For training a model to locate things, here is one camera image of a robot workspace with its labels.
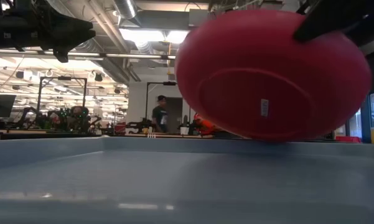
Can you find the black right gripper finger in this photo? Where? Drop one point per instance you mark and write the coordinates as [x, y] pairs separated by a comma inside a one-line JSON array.
[[333, 17]]

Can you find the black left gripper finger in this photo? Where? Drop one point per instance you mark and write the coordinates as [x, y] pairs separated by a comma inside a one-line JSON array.
[[62, 56], [70, 32]]

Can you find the red plastic plate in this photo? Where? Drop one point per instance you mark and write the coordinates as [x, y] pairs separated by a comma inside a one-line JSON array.
[[252, 77]]

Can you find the blue plastic tray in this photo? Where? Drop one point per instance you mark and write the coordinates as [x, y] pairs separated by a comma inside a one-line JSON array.
[[174, 174]]

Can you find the seated blurry person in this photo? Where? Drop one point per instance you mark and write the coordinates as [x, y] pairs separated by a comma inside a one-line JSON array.
[[79, 115]]

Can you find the long ceiling light bar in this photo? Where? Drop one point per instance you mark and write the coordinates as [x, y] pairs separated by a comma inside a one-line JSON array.
[[127, 56]]

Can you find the dark background monitor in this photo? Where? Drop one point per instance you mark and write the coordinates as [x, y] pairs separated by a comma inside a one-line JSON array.
[[0, 105]]

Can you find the person with black cap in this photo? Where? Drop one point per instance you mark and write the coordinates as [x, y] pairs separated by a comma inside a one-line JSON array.
[[159, 116]]

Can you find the person in orange top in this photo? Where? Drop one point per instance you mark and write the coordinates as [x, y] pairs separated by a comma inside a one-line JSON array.
[[205, 126]]

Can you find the black background station frame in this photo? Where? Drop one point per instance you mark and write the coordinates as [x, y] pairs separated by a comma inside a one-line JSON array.
[[161, 83], [62, 78]]

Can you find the silver ceiling air duct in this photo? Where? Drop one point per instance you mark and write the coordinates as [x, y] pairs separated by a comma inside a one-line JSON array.
[[126, 7]]

